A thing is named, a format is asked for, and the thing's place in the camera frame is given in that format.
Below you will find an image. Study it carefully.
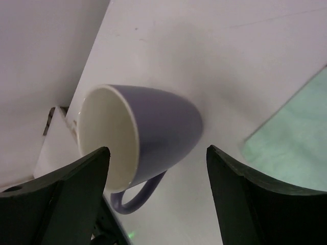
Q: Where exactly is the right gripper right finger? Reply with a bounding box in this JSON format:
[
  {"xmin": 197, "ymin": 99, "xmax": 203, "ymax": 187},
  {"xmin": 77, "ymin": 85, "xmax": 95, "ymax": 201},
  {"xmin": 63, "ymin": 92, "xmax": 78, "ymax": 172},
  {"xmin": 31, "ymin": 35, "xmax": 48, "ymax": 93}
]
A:
[{"xmin": 206, "ymin": 145, "xmax": 326, "ymax": 244}]

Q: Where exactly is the green cartoon print placemat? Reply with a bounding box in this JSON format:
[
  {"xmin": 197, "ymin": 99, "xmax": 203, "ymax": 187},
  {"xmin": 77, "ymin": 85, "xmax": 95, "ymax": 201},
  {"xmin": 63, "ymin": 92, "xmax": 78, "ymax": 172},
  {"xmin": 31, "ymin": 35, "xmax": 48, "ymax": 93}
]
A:
[{"xmin": 241, "ymin": 68, "xmax": 326, "ymax": 191}]

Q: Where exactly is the purple ceramic mug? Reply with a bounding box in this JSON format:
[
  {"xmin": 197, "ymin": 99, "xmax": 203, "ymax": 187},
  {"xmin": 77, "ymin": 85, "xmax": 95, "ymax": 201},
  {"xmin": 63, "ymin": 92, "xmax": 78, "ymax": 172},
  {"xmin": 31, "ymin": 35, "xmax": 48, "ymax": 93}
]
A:
[{"xmin": 76, "ymin": 84, "xmax": 203, "ymax": 214}]

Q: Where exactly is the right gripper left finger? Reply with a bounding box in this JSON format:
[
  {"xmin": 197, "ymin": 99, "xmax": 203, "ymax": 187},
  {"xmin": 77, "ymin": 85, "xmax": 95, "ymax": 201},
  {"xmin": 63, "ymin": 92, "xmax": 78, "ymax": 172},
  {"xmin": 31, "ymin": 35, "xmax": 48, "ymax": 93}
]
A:
[{"xmin": 1, "ymin": 147, "xmax": 129, "ymax": 244}]

